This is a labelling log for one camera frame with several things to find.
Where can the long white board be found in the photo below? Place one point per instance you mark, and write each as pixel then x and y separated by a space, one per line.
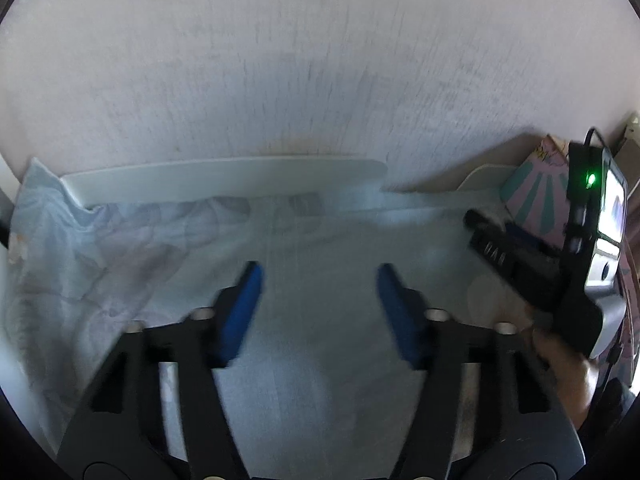
pixel 225 177

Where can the light blue bed sheet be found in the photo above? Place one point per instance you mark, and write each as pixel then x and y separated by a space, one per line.
pixel 150 270

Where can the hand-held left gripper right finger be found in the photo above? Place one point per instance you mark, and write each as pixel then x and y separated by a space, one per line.
pixel 397 310

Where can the pink printed cardboard box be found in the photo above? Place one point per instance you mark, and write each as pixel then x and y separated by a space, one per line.
pixel 537 195

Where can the white wall socket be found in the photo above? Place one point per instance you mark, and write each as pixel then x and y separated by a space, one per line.
pixel 633 127

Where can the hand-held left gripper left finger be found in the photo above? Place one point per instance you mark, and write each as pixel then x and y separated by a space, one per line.
pixel 242 305

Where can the person's right hand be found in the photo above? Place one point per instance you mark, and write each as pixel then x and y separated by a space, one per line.
pixel 567 375

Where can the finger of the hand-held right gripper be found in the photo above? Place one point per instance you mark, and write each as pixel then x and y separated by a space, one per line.
pixel 525 237
pixel 505 257

